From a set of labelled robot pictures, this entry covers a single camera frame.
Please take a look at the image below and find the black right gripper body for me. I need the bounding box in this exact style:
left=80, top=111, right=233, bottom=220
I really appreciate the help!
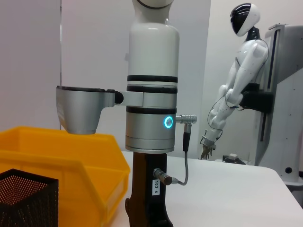
left=125, top=152, right=174, bottom=227

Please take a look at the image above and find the white humanoid robot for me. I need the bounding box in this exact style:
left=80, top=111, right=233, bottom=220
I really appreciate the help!
left=200, top=2, right=269, bottom=160

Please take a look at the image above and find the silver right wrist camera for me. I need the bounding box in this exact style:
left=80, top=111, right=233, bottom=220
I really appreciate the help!
left=56, top=85, right=145, bottom=136

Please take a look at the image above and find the small white desktop device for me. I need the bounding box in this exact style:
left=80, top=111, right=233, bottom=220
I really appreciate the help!
left=222, top=153, right=247, bottom=165

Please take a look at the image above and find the black humanoid mounting bracket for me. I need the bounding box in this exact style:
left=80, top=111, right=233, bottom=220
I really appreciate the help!
left=240, top=82, right=274, bottom=111

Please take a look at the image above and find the yellow plastic bin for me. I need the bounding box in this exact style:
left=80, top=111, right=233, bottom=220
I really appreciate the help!
left=0, top=126, right=131, bottom=224

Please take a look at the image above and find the right gripper cable with connectors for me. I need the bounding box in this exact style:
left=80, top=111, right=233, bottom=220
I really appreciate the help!
left=153, top=114, right=198, bottom=186

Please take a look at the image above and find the black mesh pen holder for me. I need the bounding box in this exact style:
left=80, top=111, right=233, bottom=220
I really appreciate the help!
left=0, top=168, right=60, bottom=227

